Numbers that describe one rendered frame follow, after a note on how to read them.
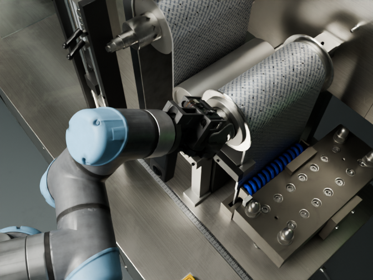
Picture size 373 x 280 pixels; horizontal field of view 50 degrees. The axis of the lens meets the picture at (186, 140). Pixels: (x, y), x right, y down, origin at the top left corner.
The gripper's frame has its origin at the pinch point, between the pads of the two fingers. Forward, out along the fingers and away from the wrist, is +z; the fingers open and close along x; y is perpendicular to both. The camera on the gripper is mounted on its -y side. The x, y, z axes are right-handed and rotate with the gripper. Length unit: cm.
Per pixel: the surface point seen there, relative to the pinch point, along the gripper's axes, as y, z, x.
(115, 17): -6, 29, 70
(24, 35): -32, 17, 96
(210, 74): 6.0, 9.9, 15.0
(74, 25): 0.3, -10.5, 39.4
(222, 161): -7.1, 8.2, -0.7
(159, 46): 5.5, 1.6, 25.3
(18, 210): -126, 45, 90
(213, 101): 5.1, 0.0, 5.2
